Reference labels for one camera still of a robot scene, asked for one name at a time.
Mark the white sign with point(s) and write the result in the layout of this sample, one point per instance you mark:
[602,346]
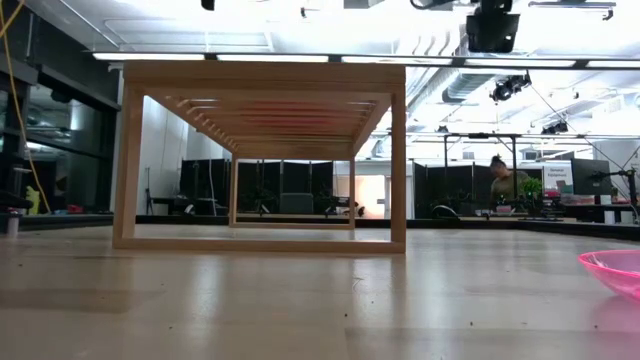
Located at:
[557,175]

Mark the pink translucent plastic plate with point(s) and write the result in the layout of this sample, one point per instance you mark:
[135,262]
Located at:
[617,272]

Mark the black partition panels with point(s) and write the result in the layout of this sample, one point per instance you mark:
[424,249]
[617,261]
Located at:
[295,177]
[450,185]

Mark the white cup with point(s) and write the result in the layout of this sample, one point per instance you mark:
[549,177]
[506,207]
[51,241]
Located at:
[12,224]

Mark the small green potted plant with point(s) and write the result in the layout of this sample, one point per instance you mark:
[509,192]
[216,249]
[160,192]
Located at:
[531,189]

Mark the dark background monitor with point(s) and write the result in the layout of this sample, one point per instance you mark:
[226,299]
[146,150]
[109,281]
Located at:
[592,175]

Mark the black aluminium table frame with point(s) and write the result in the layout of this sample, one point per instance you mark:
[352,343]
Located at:
[550,226]

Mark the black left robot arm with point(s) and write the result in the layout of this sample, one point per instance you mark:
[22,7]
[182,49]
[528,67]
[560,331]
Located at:
[207,4]

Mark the overhead light bar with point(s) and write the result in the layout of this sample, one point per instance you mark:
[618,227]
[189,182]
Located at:
[275,58]

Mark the black ceiling spotlight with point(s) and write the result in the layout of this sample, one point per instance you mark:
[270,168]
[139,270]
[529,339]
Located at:
[507,87]

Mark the slatted wooden shelf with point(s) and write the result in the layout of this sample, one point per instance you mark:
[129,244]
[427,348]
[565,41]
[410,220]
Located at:
[265,75]

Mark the person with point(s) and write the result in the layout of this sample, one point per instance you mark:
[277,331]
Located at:
[505,187]

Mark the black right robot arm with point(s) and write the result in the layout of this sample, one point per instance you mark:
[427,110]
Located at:
[492,30]

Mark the yellow object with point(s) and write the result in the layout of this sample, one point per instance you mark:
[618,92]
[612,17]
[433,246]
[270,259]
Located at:
[33,200]

